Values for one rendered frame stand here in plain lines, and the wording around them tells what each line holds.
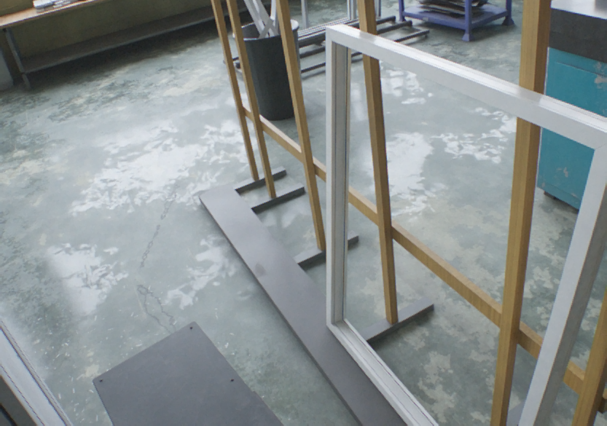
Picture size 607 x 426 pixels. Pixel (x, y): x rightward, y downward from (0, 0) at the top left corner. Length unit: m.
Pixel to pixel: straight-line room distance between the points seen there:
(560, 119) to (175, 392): 1.17
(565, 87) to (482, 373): 1.57
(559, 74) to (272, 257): 1.88
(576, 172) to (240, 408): 2.40
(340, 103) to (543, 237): 1.66
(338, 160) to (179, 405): 1.11
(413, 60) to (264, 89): 3.23
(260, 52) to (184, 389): 3.42
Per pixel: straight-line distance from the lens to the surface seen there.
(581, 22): 2.94
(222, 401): 1.49
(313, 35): 6.47
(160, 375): 1.61
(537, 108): 1.26
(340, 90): 2.02
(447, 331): 2.68
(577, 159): 3.26
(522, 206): 1.52
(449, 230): 3.26
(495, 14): 6.68
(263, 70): 4.62
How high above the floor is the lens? 2.00
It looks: 32 degrees down
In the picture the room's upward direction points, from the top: 10 degrees counter-clockwise
